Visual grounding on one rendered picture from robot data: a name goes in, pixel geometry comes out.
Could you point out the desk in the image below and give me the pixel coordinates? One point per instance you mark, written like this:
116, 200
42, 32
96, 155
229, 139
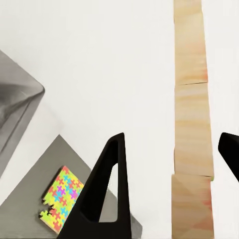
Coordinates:
35, 165

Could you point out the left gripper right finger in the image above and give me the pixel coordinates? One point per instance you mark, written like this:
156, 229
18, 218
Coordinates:
229, 149

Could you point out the jigsaw puzzle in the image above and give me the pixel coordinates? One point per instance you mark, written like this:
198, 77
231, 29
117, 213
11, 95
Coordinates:
62, 196
191, 199

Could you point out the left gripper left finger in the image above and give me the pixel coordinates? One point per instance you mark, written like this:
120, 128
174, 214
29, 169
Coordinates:
83, 221

